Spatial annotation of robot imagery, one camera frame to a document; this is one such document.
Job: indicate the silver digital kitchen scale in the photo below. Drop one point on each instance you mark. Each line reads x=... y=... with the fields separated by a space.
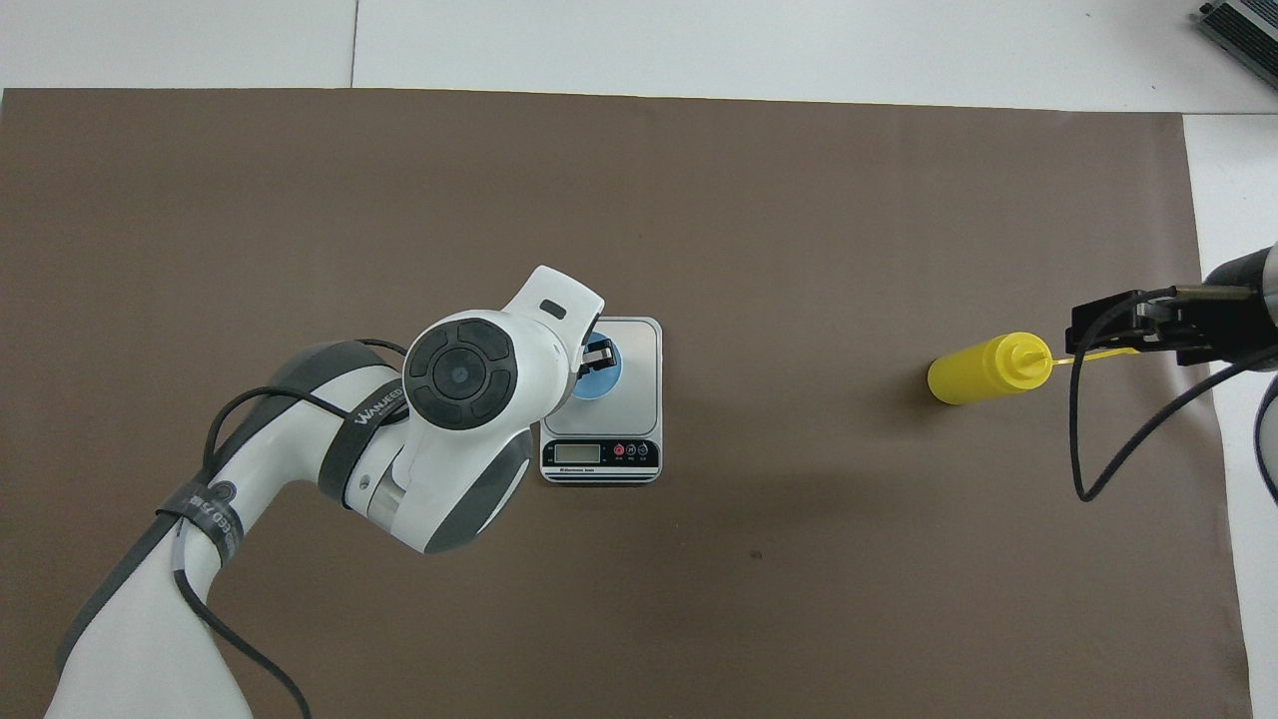
x=639 y=399

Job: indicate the yellow squeeze bottle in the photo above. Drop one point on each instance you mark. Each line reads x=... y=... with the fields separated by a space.
x=973 y=371

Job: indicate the brown paper mat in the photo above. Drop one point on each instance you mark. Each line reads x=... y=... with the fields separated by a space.
x=799 y=220

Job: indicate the grey ribbed metal device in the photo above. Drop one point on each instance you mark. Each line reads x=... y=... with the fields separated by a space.
x=1248 y=30

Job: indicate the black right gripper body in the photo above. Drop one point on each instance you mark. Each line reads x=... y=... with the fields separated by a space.
x=1228 y=310

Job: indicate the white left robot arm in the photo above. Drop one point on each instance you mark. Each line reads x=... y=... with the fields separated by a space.
x=300 y=469

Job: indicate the light blue plastic cup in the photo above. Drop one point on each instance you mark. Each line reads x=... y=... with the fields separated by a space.
x=599 y=385

